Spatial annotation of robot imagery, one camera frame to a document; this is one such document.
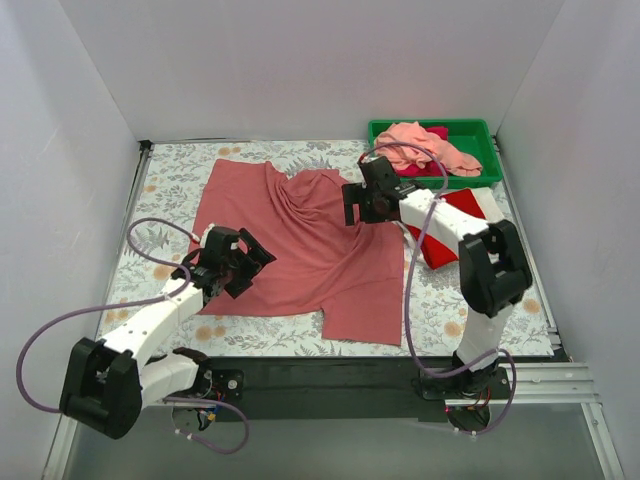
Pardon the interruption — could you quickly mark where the dusty pink t shirt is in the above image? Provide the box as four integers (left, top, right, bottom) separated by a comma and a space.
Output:
194, 159, 404, 345

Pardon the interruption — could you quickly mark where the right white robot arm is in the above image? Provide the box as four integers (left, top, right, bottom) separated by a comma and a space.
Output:
342, 156, 533, 398

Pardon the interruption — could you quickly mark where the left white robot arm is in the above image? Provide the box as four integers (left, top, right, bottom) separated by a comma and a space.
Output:
59, 225, 276, 439

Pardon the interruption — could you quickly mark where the peach t shirt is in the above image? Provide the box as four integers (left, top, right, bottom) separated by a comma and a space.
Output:
374, 121, 483, 178

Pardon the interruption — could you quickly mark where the magenta t shirt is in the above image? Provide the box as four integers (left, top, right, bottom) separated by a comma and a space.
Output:
388, 123, 448, 178

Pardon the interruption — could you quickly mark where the floral patterned table mat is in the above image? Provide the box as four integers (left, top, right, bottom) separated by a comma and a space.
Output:
132, 140, 561, 358

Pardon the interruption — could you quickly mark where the folded red t shirt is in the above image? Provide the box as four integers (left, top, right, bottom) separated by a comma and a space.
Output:
399, 188, 495, 269

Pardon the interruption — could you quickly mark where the folded white t shirt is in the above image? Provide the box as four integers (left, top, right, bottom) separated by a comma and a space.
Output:
399, 187, 507, 251

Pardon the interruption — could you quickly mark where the green plastic bin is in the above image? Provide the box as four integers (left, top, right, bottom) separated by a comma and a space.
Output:
368, 118, 503, 190

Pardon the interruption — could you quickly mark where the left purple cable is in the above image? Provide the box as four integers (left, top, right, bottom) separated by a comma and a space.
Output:
16, 217, 250, 455

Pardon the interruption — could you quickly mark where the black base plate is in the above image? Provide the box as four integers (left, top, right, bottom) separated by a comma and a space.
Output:
89, 352, 571, 426

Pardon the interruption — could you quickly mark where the aluminium frame rail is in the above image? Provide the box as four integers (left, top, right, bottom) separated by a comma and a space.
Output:
44, 363, 624, 479

